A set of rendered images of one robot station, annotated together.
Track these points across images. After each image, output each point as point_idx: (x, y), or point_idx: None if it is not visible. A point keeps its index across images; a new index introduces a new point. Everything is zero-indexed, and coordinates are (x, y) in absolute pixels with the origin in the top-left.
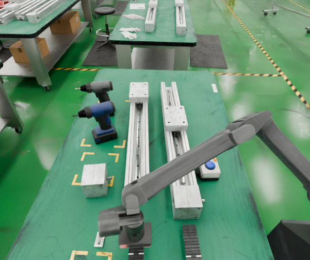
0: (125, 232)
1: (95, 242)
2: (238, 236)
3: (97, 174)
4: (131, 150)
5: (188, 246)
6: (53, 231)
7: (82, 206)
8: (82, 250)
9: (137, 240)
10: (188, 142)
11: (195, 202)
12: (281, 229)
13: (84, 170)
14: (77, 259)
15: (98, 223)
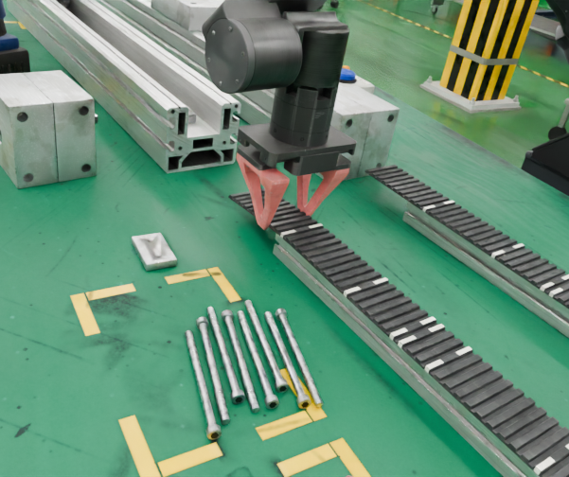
0: (270, 137)
1: (146, 256)
2: (481, 181)
3: (51, 86)
4: (122, 56)
5: (413, 194)
6: None
7: (21, 206)
8: (108, 287)
9: (324, 132)
10: None
11: (377, 104)
12: (540, 159)
13: None
14: (105, 308)
15: (233, 21)
